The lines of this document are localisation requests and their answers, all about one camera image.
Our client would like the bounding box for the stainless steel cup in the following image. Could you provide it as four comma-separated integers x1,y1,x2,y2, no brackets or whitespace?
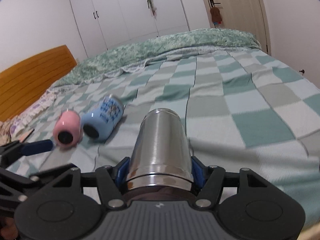
126,108,194,191

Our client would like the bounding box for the pink cup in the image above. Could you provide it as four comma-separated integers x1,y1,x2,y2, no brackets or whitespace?
53,109,82,148

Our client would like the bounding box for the light blue printed cup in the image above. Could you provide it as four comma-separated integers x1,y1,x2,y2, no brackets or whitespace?
81,94,124,142

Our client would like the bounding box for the flat pink phone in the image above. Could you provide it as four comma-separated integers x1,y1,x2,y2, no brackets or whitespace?
18,129,34,142

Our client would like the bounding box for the floral frilled pillow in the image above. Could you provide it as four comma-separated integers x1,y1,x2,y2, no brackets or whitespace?
1,89,58,146

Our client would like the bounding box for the orange wooden headboard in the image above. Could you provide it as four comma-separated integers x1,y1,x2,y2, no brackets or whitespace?
1,45,76,121

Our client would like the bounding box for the checkered teal bedspread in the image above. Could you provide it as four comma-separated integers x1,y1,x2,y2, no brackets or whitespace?
9,48,319,226

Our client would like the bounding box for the green floral quilt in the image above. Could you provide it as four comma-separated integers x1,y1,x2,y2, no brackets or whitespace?
50,28,261,89

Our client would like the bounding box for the white wardrobe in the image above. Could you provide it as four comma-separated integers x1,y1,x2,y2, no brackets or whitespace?
70,0,210,57

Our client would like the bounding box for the beige door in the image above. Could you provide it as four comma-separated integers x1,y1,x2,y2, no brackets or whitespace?
203,0,271,54

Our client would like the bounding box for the green hanging ornament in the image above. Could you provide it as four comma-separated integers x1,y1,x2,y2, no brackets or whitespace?
147,0,156,17

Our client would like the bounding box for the brown plush on handle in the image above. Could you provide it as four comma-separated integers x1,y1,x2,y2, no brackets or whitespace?
210,6,222,25

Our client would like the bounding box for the black door handle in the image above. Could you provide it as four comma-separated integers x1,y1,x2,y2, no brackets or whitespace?
209,0,221,8

